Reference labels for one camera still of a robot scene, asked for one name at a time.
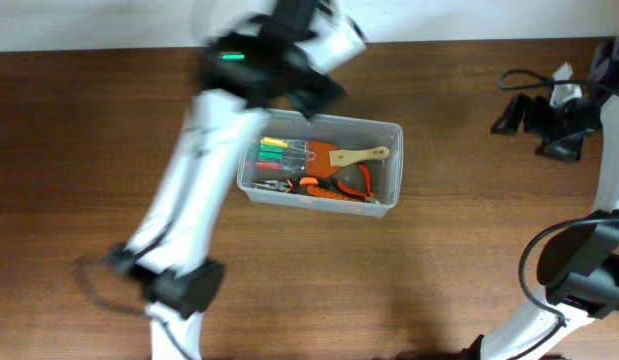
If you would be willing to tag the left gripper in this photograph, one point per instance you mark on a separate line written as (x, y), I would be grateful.
(319, 93)

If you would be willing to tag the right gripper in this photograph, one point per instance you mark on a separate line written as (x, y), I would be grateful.
(547, 126)

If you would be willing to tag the orange scraper wooden handle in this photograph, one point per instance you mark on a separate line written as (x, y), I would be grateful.
(325, 159)

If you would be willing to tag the orange black long-nose pliers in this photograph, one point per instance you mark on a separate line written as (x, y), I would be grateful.
(292, 185)

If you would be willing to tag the small orange-handled cutters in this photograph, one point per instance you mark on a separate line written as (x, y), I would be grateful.
(367, 194)

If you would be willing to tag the orange perforated cylinder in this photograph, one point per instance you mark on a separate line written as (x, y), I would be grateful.
(320, 192)

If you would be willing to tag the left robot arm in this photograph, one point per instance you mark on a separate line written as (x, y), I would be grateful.
(253, 53)

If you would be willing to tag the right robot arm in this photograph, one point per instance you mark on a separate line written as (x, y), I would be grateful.
(569, 272)

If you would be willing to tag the clear plastic container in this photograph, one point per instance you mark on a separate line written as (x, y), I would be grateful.
(345, 133)

